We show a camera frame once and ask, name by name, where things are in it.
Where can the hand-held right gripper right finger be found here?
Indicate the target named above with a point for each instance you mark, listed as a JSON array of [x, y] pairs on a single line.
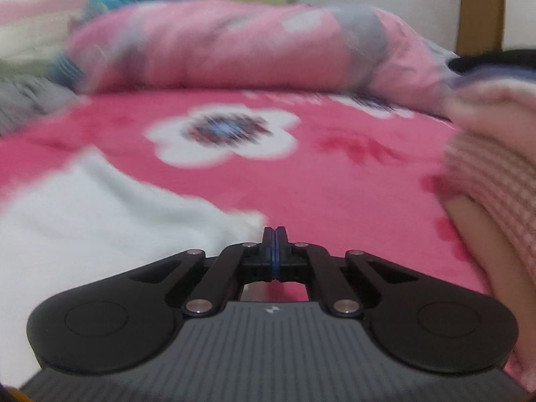
[[281, 255]]

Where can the pink floral blanket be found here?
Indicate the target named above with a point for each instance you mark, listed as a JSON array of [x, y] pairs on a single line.
[[356, 184]]

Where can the wooden door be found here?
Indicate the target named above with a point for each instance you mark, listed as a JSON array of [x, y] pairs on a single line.
[[479, 8]]

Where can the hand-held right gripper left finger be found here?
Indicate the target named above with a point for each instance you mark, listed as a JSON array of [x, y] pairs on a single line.
[[269, 255]]

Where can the white shirt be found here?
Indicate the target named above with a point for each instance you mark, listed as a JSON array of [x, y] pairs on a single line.
[[83, 226]]

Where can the pink white headboard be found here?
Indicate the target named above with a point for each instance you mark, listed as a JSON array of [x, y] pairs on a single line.
[[33, 21]]

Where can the grey garment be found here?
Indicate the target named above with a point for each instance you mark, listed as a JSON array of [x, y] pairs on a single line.
[[29, 100]]

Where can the stack of folded clothes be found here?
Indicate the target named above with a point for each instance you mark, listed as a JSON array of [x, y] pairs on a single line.
[[498, 176]]

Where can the pink grey floral quilt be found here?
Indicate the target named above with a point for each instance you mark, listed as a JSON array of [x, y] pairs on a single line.
[[251, 46]]

